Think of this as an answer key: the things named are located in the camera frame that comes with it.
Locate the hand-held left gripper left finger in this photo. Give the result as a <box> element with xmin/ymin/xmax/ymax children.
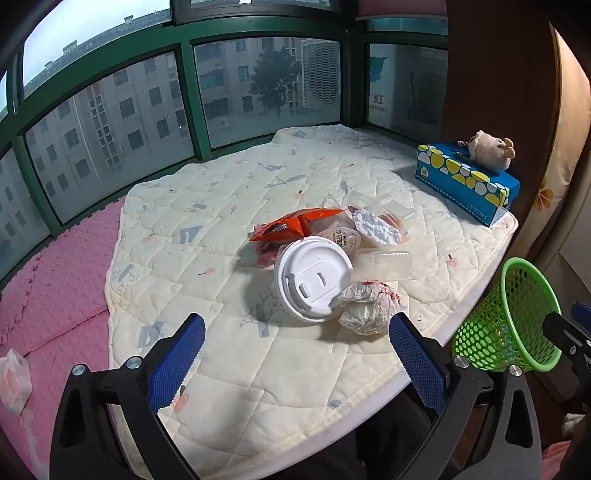
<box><xmin>50</xmin><ymin>313</ymin><xmax>206</xmax><ymax>480</ymax></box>

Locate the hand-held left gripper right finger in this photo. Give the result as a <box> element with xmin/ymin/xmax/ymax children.
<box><xmin>389</xmin><ymin>312</ymin><xmax>543</xmax><ymax>480</ymax></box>

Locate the foil wrapper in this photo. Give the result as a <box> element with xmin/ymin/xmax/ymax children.
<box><xmin>338</xmin><ymin>280</ymin><xmax>407</xmax><ymax>335</ymax></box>

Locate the green plastic mesh basket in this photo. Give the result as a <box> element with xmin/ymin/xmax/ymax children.
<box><xmin>451</xmin><ymin>257</ymin><xmax>563</xmax><ymax>374</ymax></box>

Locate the clear rectangular plastic tray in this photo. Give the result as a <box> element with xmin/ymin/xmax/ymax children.
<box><xmin>353</xmin><ymin>248</ymin><xmax>414</xmax><ymax>282</ymax></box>

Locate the white lidded paper cup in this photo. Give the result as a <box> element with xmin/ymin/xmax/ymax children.
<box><xmin>274</xmin><ymin>236</ymin><xmax>354</xmax><ymax>322</ymax></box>

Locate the white styrofoam piece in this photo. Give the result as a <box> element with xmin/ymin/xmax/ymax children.
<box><xmin>352</xmin><ymin>208</ymin><xmax>402</xmax><ymax>245</ymax></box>

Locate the clear jelly cup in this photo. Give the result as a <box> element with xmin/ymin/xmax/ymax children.
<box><xmin>323</xmin><ymin>222</ymin><xmax>362</xmax><ymax>252</ymax></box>

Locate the red snack packet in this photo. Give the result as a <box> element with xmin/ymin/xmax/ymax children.
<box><xmin>249</xmin><ymin>208</ymin><xmax>347</xmax><ymax>243</ymax></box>

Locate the pink foam mat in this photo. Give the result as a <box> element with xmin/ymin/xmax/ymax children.
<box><xmin>0</xmin><ymin>196</ymin><xmax>139</xmax><ymax>480</ymax></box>

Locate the cream printed quilt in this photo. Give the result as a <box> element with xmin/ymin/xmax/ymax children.
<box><xmin>106</xmin><ymin>124</ymin><xmax>518</xmax><ymax>480</ymax></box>

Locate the beige floral cushion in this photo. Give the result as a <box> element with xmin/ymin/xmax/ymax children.
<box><xmin>526</xmin><ymin>28</ymin><xmax>591</xmax><ymax>232</ymax></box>

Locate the blue patterned tissue box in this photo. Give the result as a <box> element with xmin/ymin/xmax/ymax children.
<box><xmin>416</xmin><ymin>143</ymin><xmax>521</xmax><ymax>227</ymax></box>

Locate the beige plush toy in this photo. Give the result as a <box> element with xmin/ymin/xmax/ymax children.
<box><xmin>457</xmin><ymin>130</ymin><xmax>516</xmax><ymax>174</ymax></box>

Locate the brown wooden panel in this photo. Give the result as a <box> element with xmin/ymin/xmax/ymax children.
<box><xmin>441</xmin><ymin>0</ymin><xmax>561</xmax><ymax>259</ymax></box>

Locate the white printed box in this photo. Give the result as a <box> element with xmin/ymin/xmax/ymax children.
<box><xmin>369</xmin><ymin>44</ymin><xmax>448</xmax><ymax>130</ymax></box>

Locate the white louvred outdoor unit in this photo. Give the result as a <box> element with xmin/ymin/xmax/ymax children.
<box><xmin>301</xmin><ymin>39</ymin><xmax>341</xmax><ymax>112</ymax></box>

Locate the green window frame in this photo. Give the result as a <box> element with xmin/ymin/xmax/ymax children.
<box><xmin>0</xmin><ymin>0</ymin><xmax>448</xmax><ymax>282</ymax></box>

